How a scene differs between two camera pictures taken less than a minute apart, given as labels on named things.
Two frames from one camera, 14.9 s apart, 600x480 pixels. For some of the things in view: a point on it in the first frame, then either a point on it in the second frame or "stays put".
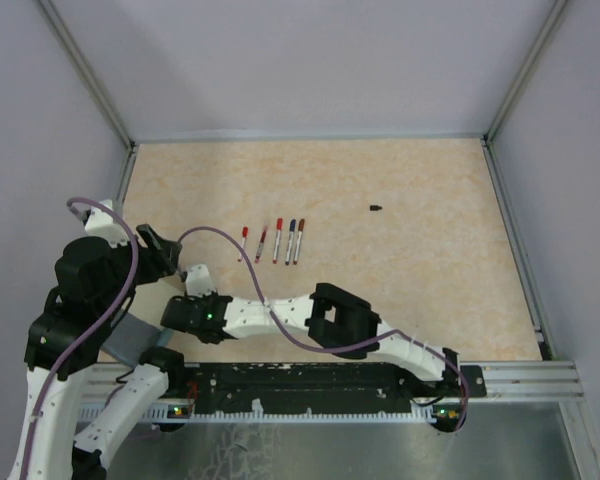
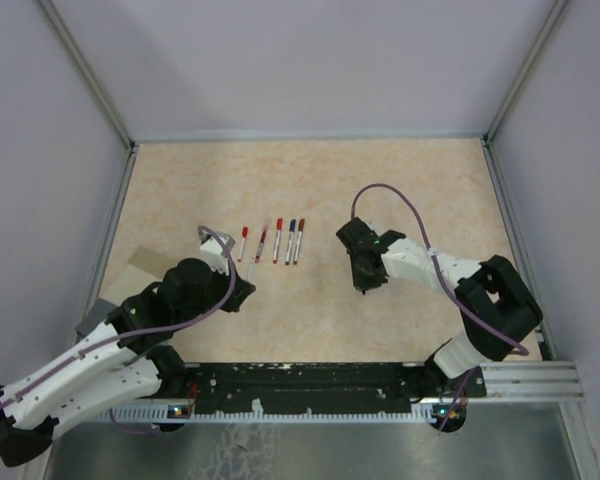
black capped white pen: [244, 232] stays put
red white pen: [260, 245] stays put
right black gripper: [194, 299] to [362, 283]
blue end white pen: [290, 241] stays put
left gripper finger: [167, 252] to [240, 292]
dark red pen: [298, 240] stays put
